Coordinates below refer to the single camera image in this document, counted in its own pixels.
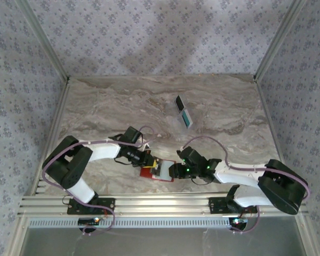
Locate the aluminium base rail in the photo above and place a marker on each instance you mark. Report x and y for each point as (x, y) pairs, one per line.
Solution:
(162, 204)

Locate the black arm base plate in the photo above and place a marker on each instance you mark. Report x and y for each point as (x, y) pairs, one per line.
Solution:
(110, 202)
(216, 206)

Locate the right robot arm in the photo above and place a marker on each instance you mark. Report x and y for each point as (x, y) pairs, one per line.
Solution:
(282, 186)

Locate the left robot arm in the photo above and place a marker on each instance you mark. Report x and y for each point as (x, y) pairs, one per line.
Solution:
(69, 170)

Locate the small circuit board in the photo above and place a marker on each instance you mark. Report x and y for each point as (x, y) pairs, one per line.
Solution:
(88, 221)
(238, 221)

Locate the aluminium frame post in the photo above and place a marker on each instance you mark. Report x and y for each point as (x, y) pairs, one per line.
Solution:
(277, 40)
(45, 40)

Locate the red leather card holder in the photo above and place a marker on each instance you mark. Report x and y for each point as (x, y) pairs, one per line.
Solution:
(145, 172)

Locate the grey metal lower panel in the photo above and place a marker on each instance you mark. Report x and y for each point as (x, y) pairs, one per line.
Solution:
(162, 242)

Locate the aluminium side rail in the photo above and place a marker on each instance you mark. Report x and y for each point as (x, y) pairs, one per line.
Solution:
(60, 106)
(265, 106)

